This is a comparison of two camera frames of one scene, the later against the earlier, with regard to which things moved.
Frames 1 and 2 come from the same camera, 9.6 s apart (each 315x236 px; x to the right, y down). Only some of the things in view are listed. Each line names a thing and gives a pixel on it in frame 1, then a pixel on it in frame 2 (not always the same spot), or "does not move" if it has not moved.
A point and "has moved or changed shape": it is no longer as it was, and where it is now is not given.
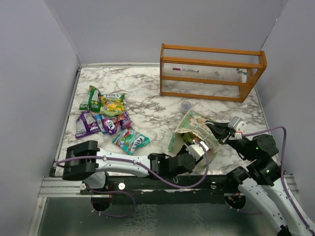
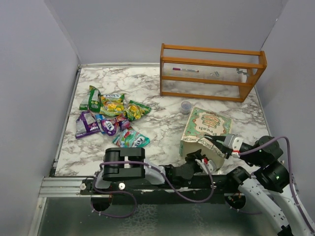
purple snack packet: [86, 123] does not move
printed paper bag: [196, 126] has moved or changed shape
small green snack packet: [91, 101] does not move
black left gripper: [184, 150] to [193, 157]
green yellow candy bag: [189, 136] to [136, 110]
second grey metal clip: [239, 72] does not move
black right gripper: [220, 130] to [217, 140]
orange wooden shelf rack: [208, 73] does not move
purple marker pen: [180, 69] does not move
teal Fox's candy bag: [129, 140] does not move
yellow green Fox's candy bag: [112, 104] does not move
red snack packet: [124, 119] does not move
